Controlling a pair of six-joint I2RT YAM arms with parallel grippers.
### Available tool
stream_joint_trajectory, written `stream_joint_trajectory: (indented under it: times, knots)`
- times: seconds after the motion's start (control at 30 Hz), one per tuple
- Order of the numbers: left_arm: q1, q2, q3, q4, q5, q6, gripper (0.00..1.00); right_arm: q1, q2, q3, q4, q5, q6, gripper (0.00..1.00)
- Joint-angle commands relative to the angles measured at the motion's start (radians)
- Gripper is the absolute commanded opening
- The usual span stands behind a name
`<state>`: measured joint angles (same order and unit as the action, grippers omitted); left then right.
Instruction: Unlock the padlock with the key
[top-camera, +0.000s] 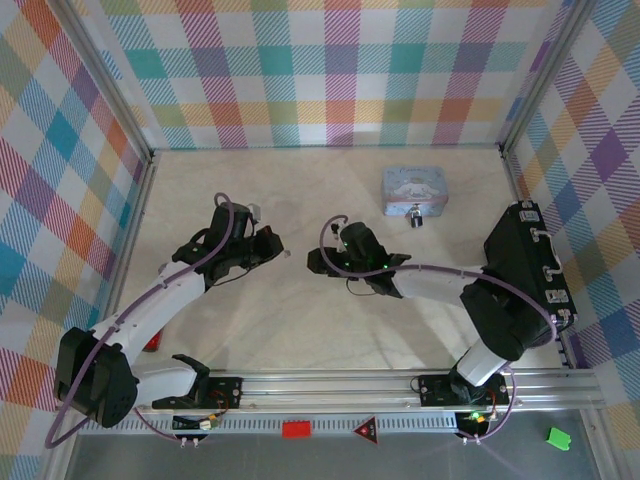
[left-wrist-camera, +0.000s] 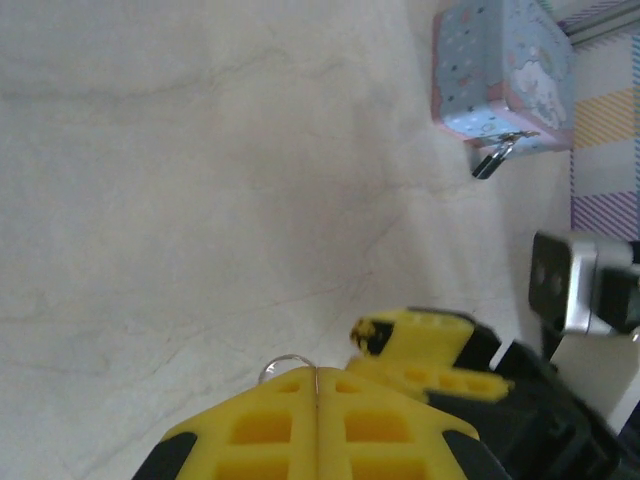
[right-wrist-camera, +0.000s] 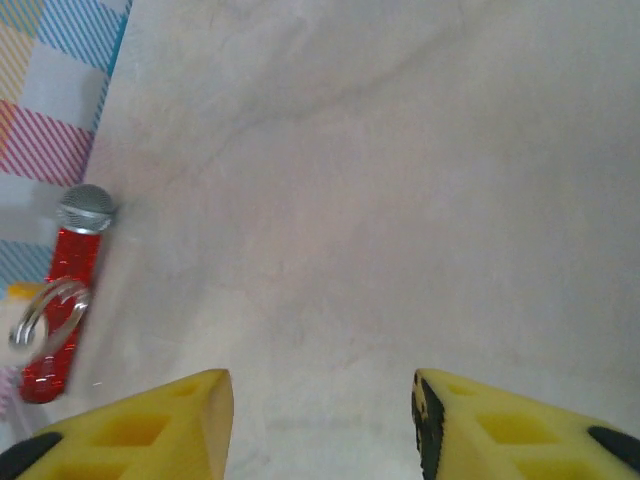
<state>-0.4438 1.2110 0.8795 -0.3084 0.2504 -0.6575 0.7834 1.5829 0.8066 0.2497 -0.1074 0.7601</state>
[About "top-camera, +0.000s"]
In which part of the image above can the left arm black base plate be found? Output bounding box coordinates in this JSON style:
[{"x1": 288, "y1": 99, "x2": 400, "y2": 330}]
[{"x1": 199, "y1": 375, "x2": 245, "y2": 409}]

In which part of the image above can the slotted grey cable duct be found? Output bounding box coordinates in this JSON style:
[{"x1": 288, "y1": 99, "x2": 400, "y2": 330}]
[{"x1": 79, "y1": 413, "x2": 459, "y2": 435}]

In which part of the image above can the green plastic block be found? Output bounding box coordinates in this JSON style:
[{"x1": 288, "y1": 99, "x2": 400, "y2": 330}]
[{"x1": 545, "y1": 426, "x2": 574, "y2": 453}]

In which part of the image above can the aluminium frame post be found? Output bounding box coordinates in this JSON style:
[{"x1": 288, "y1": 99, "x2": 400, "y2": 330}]
[
  {"x1": 499, "y1": 0, "x2": 597, "y2": 151},
  {"x1": 59, "y1": 0, "x2": 156, "y2": 161}
]

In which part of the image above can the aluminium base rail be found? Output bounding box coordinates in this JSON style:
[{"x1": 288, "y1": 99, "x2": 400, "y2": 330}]
[{"x1": 134, "y1": 369, "x2": 604, "y2": 416}]

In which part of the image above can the small black electronics board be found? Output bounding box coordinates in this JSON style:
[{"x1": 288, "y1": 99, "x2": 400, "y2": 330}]
[
  {"x1": 455, "y1": 410, "x2": 496, "y2": 436},
  {"x1": 172, "y1": 413, "x2": 222, "y2": 435}
]

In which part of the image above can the black briefcase with metal clasps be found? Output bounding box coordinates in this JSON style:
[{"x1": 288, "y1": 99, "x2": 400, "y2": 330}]
[{"x1": 482, "y1": 198, "x2": 579, "y2": 331}]

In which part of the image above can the aluminium long frame rail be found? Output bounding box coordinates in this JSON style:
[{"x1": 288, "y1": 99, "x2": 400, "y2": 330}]
[{"x1": 149, "y1": 142, "x2": 506, "y2": 153}]

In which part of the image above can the red black triangle sign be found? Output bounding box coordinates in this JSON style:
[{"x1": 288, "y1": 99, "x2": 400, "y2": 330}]
[{"x1": 351, "y1": 414, "x2": 382, "y2": 445}]

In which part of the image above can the pastel cartoon tin box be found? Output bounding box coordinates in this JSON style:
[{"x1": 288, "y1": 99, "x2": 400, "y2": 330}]
[{"x1": 380, "y1": 165, "x2": 450, "y2": 219}]

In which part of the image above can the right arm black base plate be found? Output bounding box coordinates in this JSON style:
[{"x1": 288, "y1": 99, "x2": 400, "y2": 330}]
[{"x1": 417, "y1": 373, "x2": 511, "y2": 407}]

